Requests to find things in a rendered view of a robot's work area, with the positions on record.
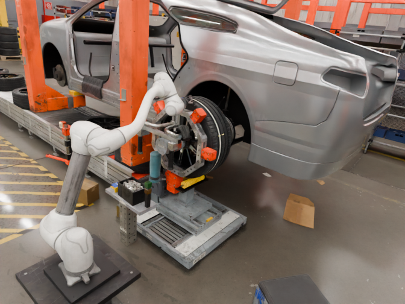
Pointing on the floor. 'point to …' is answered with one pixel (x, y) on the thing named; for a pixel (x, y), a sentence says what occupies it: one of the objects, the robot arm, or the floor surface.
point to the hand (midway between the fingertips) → (189, 98)
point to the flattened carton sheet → (299, 210)
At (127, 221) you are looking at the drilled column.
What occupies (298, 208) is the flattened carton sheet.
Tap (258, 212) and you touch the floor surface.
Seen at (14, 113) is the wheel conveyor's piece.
